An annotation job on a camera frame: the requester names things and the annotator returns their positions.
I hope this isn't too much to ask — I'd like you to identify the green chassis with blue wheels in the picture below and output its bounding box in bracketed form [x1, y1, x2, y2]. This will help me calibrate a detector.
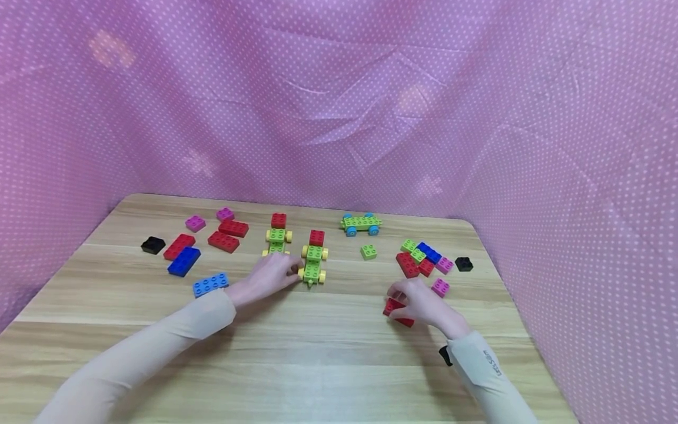
[340, 213, 383, 237]

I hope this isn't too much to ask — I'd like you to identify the person's left hand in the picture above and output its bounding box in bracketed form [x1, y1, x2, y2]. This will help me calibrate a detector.
[228, 253, 305, 308]

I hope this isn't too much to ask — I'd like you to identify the person's right hand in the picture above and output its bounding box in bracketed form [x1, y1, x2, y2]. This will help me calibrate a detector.
[387, 278, 473, 341]

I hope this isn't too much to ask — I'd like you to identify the dark blue long brick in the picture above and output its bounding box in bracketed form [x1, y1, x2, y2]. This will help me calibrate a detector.
[416, 242, 443, 265]
[167, 247, 202, 278]

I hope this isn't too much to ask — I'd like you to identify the green chassis with yellow wheels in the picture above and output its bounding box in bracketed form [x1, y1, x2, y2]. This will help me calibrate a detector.
[297, 244, 329, 289]
[261, 228, 293, 257]

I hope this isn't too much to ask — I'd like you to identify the light blue long brick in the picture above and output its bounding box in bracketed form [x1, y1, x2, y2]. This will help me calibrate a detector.
[192, 272, 230, 299]

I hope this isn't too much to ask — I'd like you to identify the red long brick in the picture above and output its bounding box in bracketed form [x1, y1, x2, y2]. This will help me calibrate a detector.
[163, 234, 197, 261]
[395, 252, 421, 279]
[207, 231, 241, 254]
[218, 220, 250, 239]
[382, 297, 416, 328]

